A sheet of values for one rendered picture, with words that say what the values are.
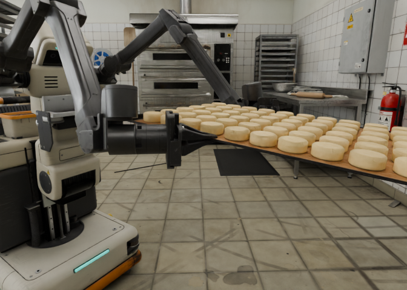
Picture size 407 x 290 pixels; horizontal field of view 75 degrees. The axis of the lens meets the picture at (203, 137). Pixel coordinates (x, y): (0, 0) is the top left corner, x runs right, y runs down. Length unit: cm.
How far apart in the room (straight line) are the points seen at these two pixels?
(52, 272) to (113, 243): 30
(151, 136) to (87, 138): 13
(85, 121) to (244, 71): 497
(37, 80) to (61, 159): 35
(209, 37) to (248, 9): 142
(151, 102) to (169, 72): 57
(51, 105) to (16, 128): 35
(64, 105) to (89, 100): 68
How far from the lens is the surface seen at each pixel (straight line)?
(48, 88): 126
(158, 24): 114
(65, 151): 132
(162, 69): 435
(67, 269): 146
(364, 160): 46
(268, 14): 564
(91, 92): 60
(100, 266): 155
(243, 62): 543
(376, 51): 315
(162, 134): 49
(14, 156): 152
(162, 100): 437
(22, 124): 156
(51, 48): 121
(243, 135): 51
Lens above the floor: 110
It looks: 13 degrees down
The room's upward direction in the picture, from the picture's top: straight up
